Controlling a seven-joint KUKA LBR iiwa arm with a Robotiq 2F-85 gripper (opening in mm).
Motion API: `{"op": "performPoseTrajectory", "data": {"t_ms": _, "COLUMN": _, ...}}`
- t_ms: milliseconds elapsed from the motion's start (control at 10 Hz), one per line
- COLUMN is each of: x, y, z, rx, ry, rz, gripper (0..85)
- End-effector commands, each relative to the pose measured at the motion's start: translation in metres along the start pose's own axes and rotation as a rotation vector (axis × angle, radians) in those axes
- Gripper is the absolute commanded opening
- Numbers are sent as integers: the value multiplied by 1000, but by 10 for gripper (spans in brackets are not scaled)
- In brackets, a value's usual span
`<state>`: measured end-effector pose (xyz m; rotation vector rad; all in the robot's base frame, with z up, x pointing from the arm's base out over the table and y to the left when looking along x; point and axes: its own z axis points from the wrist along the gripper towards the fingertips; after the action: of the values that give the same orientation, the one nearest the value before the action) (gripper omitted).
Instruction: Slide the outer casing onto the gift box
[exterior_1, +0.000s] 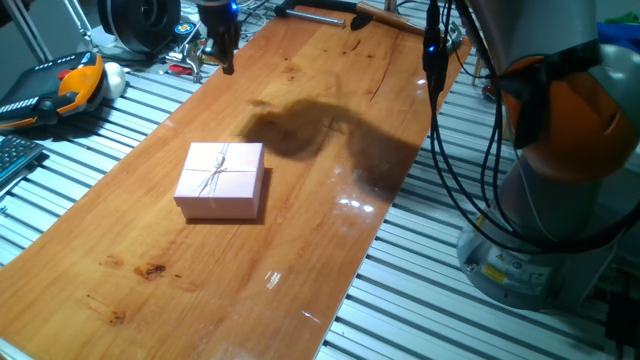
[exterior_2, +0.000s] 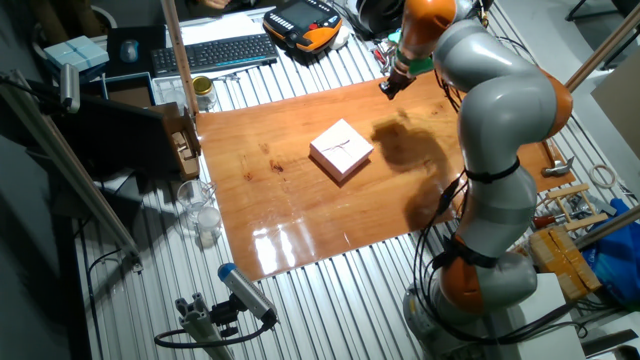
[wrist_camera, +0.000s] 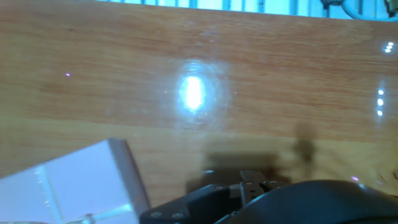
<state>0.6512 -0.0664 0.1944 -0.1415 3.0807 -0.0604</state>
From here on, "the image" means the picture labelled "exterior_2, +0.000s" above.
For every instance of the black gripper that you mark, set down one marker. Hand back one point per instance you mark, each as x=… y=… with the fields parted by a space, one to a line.
x=400 y=80

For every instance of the pink ribboned gift box lid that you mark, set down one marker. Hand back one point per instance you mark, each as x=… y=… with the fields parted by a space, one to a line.
x=341 y=145

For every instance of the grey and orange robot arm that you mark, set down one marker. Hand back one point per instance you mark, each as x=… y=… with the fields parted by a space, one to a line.
x=500 y=100

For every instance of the cardboard box with blocks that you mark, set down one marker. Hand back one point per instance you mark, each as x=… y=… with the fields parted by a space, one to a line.
x=192 y=160

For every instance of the yellowish cardboard box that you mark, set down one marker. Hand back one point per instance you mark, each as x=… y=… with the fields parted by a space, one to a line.
x=560 y=260

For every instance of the blue rimmed open box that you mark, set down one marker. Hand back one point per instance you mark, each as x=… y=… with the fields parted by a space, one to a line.
x=127 y=90

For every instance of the light blue gift box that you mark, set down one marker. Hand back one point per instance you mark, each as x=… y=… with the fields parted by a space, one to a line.
x=75 y=52

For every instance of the person hand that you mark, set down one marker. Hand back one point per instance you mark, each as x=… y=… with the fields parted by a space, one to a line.
x=215 y=3

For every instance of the white rounded object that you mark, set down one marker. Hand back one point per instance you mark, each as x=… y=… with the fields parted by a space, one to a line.
x=340 y=39

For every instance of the black filament spool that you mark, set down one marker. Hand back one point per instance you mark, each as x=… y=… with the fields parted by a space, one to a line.
x=375 y=17

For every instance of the orange and black teach pendant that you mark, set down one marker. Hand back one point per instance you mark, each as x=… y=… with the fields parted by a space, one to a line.
x=300 y=25

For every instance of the glossy wooden board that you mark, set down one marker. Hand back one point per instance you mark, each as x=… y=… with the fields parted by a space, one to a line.
x=300 y=210

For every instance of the black computer keyboard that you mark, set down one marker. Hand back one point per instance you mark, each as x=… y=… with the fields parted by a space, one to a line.
x=215 y=54

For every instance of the white paper sheets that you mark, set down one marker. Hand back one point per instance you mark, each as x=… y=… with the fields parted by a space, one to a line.
x=220 y=27

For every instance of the glass jar yellow lid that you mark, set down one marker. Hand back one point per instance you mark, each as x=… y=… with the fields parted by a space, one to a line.
x=205 y=97

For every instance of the wooden pole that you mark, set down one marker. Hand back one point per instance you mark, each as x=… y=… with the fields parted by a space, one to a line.
x=610 y=227
x=600 y=50
x=180 y=60

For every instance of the clear plastic tray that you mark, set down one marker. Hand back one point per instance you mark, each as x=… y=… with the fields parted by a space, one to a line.
x=167 y=92

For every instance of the white tape roll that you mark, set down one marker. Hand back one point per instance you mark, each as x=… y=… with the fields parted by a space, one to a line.
x=592 y=176

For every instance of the small clear plastic cup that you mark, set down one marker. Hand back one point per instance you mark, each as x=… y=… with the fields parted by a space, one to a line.
x=209 y=222

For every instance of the clear glass beaker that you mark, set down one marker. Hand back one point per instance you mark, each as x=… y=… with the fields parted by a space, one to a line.
x=192 y=197

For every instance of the brown cardboard sheet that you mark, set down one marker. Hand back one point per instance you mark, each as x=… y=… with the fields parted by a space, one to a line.
x=622 y=110

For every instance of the black mouse pad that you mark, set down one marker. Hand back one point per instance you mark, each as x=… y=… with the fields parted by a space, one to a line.
x=150 y=40

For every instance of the grey computer mouse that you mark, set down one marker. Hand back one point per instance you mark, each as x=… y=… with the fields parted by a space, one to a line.
x=129 y=50

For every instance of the blue plastic bag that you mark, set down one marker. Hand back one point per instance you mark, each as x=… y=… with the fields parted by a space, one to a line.
x=620 y=260

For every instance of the black flat panel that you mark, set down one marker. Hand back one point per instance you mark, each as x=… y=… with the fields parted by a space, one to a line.
x=100 y=135

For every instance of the white cabinet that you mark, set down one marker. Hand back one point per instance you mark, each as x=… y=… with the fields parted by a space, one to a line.
x=550 y=340

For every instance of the slanted aluminium bar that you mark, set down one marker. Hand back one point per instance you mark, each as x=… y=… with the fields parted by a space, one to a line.
x=65 y=165

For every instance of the small wooden frame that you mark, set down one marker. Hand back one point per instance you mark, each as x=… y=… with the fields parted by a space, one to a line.
x=567 y=191

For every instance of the silver camera blue end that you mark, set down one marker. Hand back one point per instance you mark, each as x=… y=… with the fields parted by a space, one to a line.
x=245 y=292

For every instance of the aluminium profile post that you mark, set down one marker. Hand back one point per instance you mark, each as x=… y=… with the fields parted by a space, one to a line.
x=200 y=325

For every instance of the silver camera on bar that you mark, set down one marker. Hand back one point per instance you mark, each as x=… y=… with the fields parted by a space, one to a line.
x=70 y=87

